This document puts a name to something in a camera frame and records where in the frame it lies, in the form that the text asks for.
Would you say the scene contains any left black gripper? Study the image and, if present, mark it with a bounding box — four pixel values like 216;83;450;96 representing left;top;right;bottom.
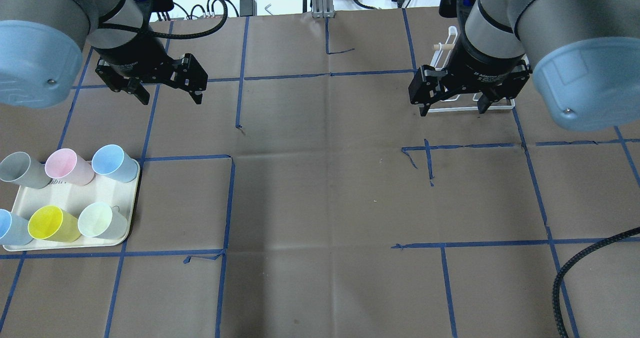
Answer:
94;34;208;105

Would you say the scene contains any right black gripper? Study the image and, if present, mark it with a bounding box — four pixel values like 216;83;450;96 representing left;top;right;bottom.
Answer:
408;38;532;117

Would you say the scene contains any light blue plastic cup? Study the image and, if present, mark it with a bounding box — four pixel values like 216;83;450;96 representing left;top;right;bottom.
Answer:
91;144;138;183

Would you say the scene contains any white plastic cup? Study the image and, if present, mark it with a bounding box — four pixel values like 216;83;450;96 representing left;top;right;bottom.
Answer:
77;202;130;239

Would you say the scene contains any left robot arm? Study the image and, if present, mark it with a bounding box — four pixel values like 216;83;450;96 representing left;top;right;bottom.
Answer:
0;0;208;109

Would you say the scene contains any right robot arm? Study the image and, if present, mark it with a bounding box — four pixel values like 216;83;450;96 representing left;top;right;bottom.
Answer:
407;0;640;131

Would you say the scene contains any pink plastic cup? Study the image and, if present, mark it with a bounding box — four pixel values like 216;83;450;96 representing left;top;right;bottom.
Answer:
45;148;96;186

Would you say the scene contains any grey plastic cup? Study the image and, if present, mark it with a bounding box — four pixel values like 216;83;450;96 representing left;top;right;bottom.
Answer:
0;152;52;189

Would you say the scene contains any yellow plastic cup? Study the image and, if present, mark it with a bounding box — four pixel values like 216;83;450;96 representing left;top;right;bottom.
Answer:
27;205;82;243

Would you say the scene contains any cream plastic tray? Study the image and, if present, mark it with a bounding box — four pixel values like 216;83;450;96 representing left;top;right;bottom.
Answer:
2;172;141;252

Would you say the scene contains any black power adapter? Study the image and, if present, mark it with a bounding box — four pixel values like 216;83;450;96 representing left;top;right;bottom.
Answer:
238;0;258;17

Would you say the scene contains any brown paper table cover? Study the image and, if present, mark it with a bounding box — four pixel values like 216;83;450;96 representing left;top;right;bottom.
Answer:
1;8;639;337

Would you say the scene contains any white wire cup rack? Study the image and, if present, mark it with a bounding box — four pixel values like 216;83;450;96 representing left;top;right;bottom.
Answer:
425;26;515;113

